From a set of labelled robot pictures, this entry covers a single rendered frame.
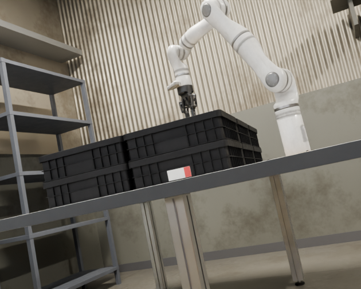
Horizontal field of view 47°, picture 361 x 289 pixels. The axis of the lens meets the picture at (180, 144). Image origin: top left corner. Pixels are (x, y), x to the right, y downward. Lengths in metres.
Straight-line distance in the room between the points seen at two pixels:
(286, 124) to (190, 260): 0.64
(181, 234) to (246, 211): 2.69
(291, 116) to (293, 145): 0.10
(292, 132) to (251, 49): 0.36
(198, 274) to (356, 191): 2.66
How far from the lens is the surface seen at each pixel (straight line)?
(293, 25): 3.95
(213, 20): 1.75
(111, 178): 1.64
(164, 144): 1.54
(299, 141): 1.56
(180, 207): 1.19
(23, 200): 3.10
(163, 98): 4.20
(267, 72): 1.59
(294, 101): 1.58
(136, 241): 4.38
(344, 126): 3.73
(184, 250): 1.22
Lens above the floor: 0.66
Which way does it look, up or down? 7 degrees up
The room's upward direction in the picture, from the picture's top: 12 degrees counter-clockwise
